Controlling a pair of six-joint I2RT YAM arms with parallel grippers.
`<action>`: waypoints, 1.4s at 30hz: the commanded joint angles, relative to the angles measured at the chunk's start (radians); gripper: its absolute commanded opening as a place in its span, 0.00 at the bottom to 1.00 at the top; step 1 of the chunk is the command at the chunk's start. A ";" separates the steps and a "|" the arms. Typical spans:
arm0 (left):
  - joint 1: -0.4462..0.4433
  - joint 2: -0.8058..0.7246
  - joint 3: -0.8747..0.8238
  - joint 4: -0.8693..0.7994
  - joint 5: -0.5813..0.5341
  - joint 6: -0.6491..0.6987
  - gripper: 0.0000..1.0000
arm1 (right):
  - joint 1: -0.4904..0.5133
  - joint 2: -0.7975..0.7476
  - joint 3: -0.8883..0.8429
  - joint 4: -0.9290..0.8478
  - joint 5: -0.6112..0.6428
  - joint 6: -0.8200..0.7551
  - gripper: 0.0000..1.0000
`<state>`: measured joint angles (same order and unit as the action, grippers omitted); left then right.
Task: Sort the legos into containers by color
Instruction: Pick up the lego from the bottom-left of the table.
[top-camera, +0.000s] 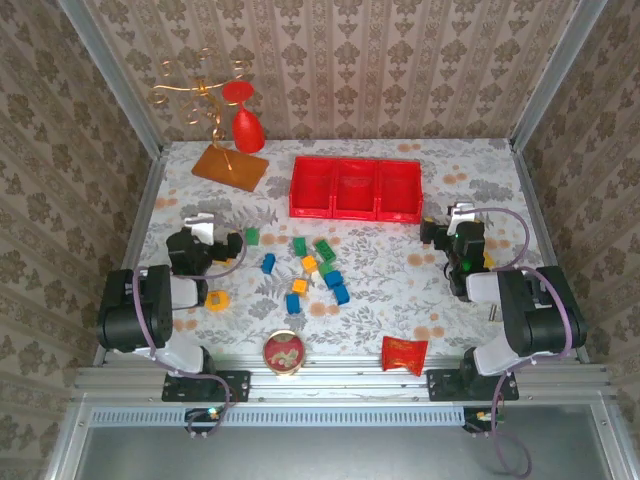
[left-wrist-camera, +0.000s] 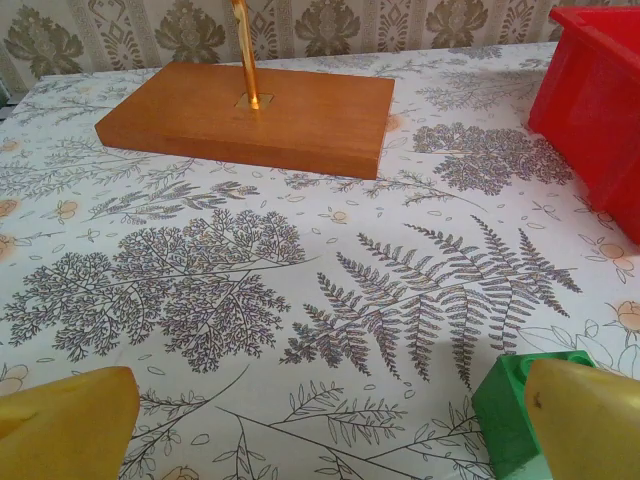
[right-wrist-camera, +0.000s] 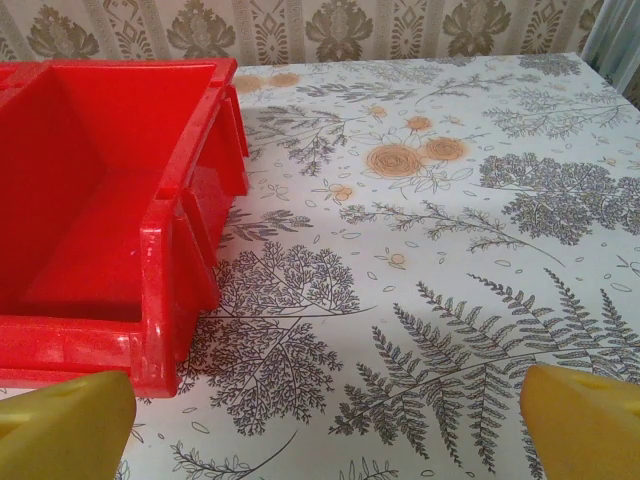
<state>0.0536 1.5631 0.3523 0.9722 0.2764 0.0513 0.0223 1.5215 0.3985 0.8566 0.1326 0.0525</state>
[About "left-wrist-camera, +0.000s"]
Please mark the green lego brick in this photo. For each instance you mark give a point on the green lego brick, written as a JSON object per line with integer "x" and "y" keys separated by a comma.
{"x": 500, "y": 415}

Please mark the floral patterned table cover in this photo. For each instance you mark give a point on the floral patterned table cover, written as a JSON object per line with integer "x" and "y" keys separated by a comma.
{"x": 300, "y": 300}

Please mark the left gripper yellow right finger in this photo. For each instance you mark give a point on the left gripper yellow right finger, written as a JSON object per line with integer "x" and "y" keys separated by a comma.
{"x": 590, "y": 430}

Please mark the wooden stand base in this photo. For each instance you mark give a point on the wooden stand base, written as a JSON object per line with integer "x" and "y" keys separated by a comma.
{"x": 225, "y": 125}

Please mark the red plastic bin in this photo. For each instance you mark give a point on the red plastic bin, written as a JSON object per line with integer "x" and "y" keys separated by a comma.
{"x": 590, "y": 110}

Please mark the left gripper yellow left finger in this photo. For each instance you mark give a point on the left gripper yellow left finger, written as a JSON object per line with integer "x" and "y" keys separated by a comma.
{"x": 60, "y": 430}

